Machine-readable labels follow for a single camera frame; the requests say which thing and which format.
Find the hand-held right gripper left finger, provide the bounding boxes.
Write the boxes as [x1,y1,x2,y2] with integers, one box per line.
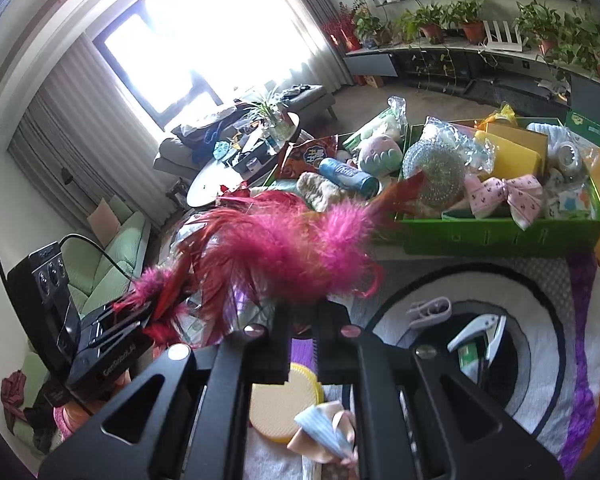
[39,304,293,480]

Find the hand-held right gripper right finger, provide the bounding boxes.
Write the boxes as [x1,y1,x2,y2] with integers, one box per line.
[315,304,566,480]

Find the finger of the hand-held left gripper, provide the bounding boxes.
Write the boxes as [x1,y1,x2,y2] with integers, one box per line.
[82,321,154,356]
[80,301,142,330]

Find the pink feather toy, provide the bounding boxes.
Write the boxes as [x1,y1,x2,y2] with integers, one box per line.
[112,172,426,357]

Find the person's left forearm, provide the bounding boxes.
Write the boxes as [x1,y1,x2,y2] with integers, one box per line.
[52,400,97,444]

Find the round yellow sponge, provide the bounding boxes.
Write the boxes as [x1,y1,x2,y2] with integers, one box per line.
[249,363,324,445]

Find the green sofa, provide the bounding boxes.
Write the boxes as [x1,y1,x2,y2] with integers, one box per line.
[5,209,154,453]

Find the pink blue fabric bow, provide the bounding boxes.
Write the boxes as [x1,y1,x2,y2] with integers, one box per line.
[287,400,359,464]

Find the beige cushion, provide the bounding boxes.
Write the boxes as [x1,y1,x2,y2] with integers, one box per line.
[87,197,124,234]

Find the lilac clothespin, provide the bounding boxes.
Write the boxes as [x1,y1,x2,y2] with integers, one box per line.
[405,297,454,330]

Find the beige plush toy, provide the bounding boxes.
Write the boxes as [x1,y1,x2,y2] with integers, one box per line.
[297,172,347,212]

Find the round coffee table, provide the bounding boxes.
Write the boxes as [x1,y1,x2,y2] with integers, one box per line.
[186,111,302,209]

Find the grey curtain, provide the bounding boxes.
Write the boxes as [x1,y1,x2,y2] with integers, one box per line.
[7,34,192,222]

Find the grey sofa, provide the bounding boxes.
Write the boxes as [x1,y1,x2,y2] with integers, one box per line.
[152,105,242,177]

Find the blue wet wipes packet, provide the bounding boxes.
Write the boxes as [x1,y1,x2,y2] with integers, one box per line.
[319,157,382,197]

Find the black tray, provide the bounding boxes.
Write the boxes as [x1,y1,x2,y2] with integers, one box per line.
[229,152,272,177]

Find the red snack packet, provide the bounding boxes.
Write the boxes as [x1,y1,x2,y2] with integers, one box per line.
[279,137,339,182]

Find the pink plush toy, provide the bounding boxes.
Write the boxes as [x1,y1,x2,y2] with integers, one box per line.
[357,132,406,177]

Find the metal scouring ball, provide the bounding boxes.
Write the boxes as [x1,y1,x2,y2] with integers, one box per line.
[402,140,469,209]

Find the round black white mat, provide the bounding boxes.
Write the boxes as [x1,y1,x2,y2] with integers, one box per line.
[367,259,600,437]

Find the dark framed window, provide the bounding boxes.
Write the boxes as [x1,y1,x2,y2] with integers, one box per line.
[92,0,222,132]

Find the pink ribbon bow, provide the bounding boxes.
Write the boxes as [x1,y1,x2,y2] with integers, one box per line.
[464,172,544,232]

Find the white sponge in plastic bag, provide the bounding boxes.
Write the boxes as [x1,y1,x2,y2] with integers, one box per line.
[349,97,411,154]

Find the spider plant in glass vase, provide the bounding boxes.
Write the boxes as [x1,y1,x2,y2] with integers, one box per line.
[239,87,292,139]

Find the grey ottoman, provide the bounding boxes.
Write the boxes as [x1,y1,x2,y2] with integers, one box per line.
[244,83,339,122]

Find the yellow sponge block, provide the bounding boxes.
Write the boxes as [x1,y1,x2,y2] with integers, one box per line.
[474,130,544,179]

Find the patterned white cloth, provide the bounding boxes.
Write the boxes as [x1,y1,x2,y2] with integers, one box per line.
[544,179,594,222]

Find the grey flat panel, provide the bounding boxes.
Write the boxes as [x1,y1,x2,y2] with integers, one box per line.
[343,52,400,81]

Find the red flower plant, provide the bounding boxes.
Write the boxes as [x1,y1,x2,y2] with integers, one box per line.
[322,4,367,52]

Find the potted green plant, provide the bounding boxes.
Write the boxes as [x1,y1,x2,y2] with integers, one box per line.
[555,7,600,87]
[512,0,564,57]
[397,2,451,45]
[352,7,389,50]
[447,0,486,45]

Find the dark tv cabinet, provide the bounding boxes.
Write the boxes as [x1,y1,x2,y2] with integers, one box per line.
[344,41,600,108]

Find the white sheer curtain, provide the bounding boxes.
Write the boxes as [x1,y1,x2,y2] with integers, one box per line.
[259,0,362,97]

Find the green white carton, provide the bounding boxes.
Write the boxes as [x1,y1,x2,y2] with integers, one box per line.
[564,109,600,154]

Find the white router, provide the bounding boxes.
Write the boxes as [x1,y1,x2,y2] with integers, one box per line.
[482,19,524,53]

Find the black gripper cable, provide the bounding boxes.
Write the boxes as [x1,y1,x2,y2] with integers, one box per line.
[59,232,137,279]

